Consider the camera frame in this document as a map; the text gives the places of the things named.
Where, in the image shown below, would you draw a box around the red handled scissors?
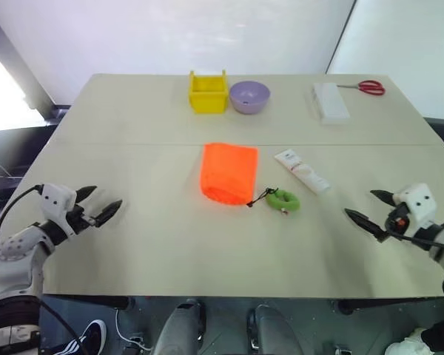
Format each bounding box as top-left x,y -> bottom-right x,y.
336,79 -> 387,97

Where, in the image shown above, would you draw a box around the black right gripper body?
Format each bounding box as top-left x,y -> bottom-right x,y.
386,203 -> 411,237

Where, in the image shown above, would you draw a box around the grey rounded robot leg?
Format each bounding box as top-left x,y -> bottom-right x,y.
158,300 -> 205,355
246,303 -> 305,355

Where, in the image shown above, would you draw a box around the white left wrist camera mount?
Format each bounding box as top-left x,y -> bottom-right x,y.
39,183 -> 79,236

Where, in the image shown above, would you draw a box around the white floor cable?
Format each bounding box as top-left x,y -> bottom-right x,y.
114,308 -> 153,351

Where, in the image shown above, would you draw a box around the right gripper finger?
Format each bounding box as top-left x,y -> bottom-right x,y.
344,208 -> 389,243
369,189 -> 397,207

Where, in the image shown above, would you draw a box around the yellow plastic bin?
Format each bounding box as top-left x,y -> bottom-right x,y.
187,69 -> 229,115

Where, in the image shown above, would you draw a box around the white shoe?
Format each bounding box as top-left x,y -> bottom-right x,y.
383,326 -> 436,355

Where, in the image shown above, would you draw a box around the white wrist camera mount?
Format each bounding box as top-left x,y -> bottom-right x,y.
393,182 -> 438,238
39,183 -> 79,236

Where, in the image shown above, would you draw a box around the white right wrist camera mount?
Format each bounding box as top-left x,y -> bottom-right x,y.
393,182 -> 438,238

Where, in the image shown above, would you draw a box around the black table frame bar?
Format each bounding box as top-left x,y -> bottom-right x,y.
332,297 -> 444,316

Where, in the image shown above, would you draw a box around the black striped sneaker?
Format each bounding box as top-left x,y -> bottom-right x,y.
40,319 -> 108,355

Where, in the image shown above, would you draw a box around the thin black cord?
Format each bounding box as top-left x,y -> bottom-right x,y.
246,188 -> 279,209

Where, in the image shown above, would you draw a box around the dark thin frame post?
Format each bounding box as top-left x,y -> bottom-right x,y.
324,0 -> 360,75

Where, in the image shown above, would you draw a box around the white cream tube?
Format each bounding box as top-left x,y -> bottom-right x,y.
273,148 -> 332,195

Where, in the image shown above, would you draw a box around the purple bowl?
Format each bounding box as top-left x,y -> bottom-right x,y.
228,81 -> 272,115

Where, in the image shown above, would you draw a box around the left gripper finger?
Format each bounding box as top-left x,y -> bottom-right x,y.
75,185 -> 98,204
95,199 -> 124,228

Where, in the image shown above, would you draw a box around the orange drawstring pouch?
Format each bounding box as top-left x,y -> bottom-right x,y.
199,142 -> 260,206

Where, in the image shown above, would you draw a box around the dark slanted frame post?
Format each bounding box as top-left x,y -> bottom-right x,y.
0,4 -> 72,127

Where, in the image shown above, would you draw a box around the green coiled ring strap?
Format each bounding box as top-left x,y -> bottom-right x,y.
264,188 -> 300,217

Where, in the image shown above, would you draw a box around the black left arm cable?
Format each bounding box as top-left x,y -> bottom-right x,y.
0,184 -> 45,277

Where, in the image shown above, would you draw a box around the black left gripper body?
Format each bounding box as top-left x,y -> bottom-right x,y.
64,205 -> 99,236

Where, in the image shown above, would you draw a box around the white rectangular box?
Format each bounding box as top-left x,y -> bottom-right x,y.
304,81 -> 351,126

